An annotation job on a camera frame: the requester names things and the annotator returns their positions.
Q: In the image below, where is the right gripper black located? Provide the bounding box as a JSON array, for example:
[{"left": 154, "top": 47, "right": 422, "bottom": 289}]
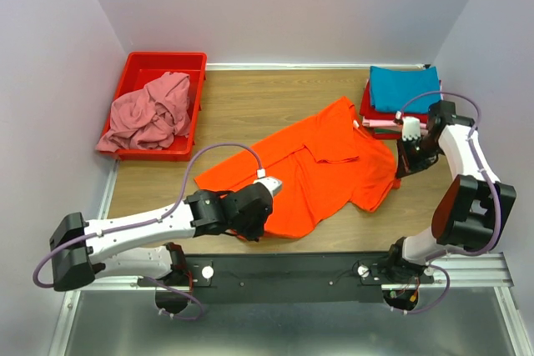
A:
[{"left": 395, "top": 135, "right": 443, "bottom": 178}]

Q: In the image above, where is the orange t-shirt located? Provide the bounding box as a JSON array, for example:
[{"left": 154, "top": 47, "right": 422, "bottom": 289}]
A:
[{"left": 194, "top": 97, "right": 401, "bottom": 238}]

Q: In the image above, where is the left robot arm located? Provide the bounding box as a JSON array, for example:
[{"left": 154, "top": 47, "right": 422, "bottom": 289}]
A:
[{"left": 49, "top": 177, "right": 282, "bottom": 292}]

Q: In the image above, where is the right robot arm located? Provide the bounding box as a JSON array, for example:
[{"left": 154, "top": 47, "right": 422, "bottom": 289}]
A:
[{"left": 380, "top": 100, "right": 516, "bottom": 283}]

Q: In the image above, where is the green folded t-shirt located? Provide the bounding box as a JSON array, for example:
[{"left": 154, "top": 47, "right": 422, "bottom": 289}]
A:
[{"left": 371, "top": 128, "right": 401, "bottom": 140}]

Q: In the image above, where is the pink folded t-shirt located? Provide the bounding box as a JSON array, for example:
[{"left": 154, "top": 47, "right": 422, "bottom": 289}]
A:
[{"left": 362, "top": 117, "right": 426, "bottom": 130}]

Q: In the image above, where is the red folded t-shirt upper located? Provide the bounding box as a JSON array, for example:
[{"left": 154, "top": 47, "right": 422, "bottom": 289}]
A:
[{"left": 360, "top": 81, "right": 428, "bottom": 124}]

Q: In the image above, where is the blue folded t-shirt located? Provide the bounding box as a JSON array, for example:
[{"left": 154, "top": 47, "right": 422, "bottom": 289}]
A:
[{"left": 370, "top": 66, "right": 441, "bottom": 113}]

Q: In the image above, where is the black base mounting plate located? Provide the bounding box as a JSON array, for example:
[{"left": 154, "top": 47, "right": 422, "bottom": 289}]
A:
[{"left": 135, "top": 252, "right": 435, "bottom": 305}]

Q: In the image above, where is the dusty pink crumpled t-shirt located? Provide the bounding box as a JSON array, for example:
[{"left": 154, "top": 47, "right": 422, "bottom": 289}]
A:
[{"left": 96, "top": 72, "right": 191, "bottom": 152}]

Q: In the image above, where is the red plastic bin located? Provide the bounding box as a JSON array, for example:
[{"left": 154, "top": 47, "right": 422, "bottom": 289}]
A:
[{"left": 99, "top": 52, "right": 207, "bottom": 162}]

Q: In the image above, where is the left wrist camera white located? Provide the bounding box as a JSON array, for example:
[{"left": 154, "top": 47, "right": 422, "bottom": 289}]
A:
[{"left": 254, "top": 168, "right": 283, "bottom": 198}]

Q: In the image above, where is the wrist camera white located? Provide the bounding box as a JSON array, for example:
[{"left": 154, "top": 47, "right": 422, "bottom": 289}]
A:
[
  {"left": 254, "top": 168, "right": 283, "bottom": 198},
  {"left": 395, "top": 111, "right": 421, "bottom": 142}
]

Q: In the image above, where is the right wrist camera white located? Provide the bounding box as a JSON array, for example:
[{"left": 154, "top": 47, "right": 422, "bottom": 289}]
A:
[{"left": 395, "top": 111, "right": 421, "bottom": 142}]

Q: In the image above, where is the aluminium rail frame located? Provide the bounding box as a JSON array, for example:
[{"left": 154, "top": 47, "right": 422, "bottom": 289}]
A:
[{"left": 48, "top": 155, "right": 521, "bottom": 356}]

